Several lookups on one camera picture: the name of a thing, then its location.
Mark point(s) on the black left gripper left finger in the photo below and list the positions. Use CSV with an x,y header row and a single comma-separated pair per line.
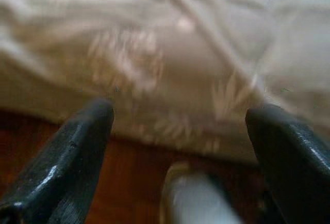
x,y
59,172

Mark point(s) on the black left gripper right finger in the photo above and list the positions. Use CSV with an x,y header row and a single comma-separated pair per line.
x,y
296,177

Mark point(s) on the bed with grey floral sheet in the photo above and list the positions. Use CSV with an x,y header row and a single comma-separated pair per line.
x,y
154,40

